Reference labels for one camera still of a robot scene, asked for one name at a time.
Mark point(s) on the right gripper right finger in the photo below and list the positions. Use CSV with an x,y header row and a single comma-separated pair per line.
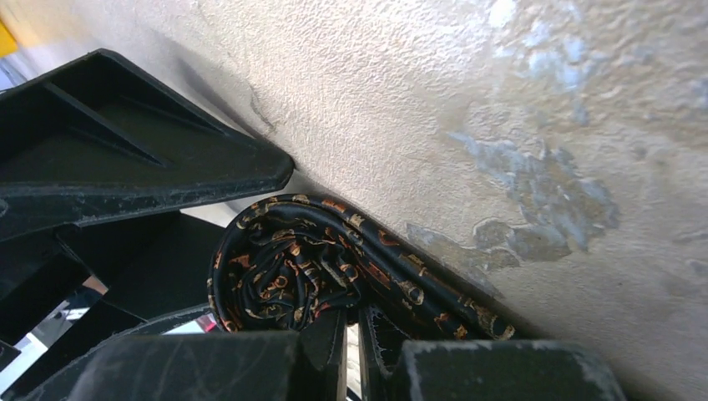
x,y
394,367

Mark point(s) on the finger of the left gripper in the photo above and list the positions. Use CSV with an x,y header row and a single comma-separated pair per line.
x,y
99,139

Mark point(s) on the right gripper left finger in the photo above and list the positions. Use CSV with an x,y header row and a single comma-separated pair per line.
x,y
148,363

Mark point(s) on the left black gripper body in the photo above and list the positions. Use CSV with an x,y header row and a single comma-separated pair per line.
x,y
148,267

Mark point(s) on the dark brown patterned tie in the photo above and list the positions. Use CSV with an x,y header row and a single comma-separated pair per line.
x,y
287,260

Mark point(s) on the yellow plastic bin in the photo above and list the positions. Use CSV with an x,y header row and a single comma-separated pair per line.
x,y
8,43

